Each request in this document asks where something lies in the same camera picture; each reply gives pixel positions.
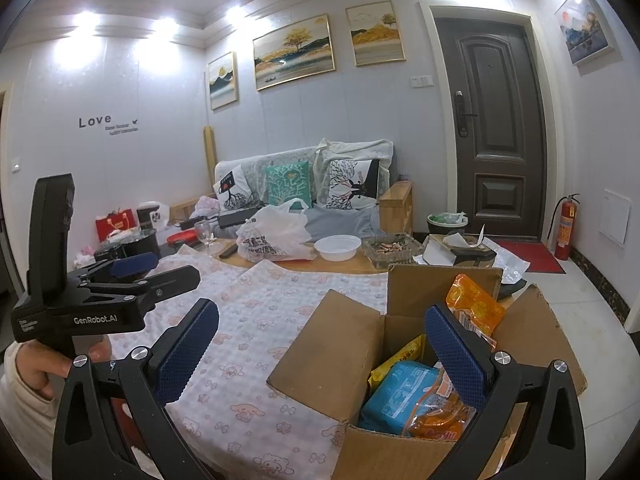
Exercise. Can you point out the red gift bag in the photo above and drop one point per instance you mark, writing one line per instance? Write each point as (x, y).
(117, 225)

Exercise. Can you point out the red round lid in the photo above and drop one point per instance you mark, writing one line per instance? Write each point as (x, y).
(182, 237)

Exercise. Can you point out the black flat case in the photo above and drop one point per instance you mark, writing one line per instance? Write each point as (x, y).
(230, 217)

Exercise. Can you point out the pink cartoon-print tablecloth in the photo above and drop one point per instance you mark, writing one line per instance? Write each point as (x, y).
(260, 310)

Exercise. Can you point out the brown cardboard box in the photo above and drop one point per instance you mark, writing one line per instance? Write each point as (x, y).
(325, 355)

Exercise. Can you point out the small mountain painting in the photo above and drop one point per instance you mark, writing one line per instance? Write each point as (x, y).
(222, 80)

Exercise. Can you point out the white printed plastic bag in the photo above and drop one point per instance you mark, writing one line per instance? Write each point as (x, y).
(272, 232)

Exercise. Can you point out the glass ashtray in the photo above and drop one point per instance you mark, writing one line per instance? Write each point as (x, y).
(395, 251)

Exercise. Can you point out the open white carton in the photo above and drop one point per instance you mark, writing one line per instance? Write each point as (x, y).
(440, 250)

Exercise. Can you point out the person's left forearm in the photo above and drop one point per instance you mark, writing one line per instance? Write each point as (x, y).
(25, 425)

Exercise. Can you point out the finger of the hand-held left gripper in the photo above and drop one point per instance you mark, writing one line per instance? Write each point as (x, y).
(175, 280)
(132, 266)

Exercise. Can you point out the clear plastic wrap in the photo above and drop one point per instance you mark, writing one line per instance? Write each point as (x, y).
(512, 265)

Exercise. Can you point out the white wall panel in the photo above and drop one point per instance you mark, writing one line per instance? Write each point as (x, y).
(615, 217)

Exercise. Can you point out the rolled bamboo mat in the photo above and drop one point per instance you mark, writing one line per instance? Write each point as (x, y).
(210, 155)

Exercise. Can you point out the pink plastic bag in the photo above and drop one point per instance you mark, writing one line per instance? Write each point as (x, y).
(206, 207)

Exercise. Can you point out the black remote control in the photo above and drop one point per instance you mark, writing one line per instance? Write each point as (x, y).
(230, 251)

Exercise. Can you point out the grey covered sofa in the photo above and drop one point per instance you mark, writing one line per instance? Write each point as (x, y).
(300, 157)

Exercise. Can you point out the black cooking pot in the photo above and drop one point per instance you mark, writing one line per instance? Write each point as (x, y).
(130, 245)

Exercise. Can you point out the narrow golden tree painting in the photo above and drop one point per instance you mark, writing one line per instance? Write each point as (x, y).
(375, 35)

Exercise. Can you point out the black wall lettering decal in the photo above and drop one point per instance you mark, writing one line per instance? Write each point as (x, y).
(95, 121)

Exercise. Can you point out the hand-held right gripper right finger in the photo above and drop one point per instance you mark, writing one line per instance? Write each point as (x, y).
(460, 355)

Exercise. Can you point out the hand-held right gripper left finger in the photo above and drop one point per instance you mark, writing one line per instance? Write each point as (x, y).
(185, 355)

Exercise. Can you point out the grey cloth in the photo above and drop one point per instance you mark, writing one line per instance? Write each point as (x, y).
(340, 222)

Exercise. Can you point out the green-lined trash bin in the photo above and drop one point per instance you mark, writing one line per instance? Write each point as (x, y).
(447, 225)

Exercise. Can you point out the wine glass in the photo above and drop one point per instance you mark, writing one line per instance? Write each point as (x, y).
(204, 230)

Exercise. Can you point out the wooden sofa armrest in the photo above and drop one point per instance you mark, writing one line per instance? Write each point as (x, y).
(395, 205)

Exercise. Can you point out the teal tree-print pillow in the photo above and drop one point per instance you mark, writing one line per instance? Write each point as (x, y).
(287, 184)

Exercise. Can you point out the blue snack packet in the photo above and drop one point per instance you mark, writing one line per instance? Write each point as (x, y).
(400, 395)

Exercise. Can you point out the wide golden tree painting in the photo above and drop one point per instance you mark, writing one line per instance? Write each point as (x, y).
(295, 52)

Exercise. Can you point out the red doormat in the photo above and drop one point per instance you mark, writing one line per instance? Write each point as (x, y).
(535, 257)

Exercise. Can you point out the dark brown door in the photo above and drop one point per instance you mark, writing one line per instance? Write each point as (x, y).
(500, 125)

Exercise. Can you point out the red fire extinguisher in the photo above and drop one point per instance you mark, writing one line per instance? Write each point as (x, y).
(565, 232)

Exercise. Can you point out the white plastic bowl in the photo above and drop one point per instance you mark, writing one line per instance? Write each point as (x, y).
(337, 249)

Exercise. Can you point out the white-framed blue landscape painting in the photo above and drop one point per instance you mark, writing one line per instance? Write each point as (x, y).
(585, 27)

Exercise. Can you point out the white pillow with red print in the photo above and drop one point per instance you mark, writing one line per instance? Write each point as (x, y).
(235, 187)

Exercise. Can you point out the person's left hand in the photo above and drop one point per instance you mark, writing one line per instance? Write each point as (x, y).
(42, 367)

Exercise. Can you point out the white pillow with black tree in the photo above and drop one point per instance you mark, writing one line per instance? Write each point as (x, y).
(350, 185)

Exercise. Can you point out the clear orange snack packet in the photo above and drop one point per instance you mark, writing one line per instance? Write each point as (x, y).
(440, 420)

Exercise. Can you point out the yellow snack packet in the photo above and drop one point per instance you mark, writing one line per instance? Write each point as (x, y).
(397, 357)

